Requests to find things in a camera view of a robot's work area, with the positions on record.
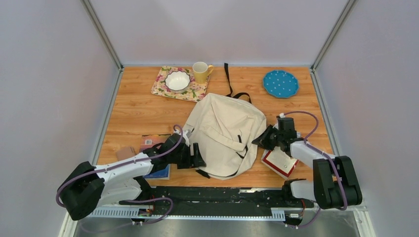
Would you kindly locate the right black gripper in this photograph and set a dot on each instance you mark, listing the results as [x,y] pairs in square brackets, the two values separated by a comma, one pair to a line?
[261,141]

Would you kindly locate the floral square tray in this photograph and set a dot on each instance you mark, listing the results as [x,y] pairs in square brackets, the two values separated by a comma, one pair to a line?
[195,91]

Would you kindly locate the blue sunset cover book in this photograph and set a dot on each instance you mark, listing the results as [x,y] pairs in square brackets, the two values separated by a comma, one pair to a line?
[147,141]

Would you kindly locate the red bordered white book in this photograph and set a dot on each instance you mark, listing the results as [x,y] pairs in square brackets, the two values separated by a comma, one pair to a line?
[279,162]

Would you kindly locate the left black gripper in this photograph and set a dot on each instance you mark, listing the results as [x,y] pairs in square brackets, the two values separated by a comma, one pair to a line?
[193,161]

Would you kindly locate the white bowl with dark rim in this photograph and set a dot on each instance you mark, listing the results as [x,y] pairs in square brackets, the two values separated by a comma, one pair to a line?
[177,82]

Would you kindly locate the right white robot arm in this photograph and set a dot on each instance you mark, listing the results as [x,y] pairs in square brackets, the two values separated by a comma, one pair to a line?
[334,184]

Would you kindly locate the blue polka dot plate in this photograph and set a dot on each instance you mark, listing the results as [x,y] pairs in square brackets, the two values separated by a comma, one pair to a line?
[280,84]

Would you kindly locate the yellow ceramic mug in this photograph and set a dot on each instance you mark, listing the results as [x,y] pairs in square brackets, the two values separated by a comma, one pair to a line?
[201,71]

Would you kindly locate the beige canvas backpack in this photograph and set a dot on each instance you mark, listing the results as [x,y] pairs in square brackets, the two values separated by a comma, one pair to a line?
[224,127]

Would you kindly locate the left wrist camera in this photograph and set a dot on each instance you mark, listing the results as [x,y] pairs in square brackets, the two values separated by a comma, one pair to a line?
[186,134]

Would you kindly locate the small brown cardboard box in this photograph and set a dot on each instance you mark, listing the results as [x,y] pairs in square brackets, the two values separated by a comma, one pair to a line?
[125,153]

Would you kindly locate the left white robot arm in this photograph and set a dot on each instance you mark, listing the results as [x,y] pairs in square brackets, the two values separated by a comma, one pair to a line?
[89,187]

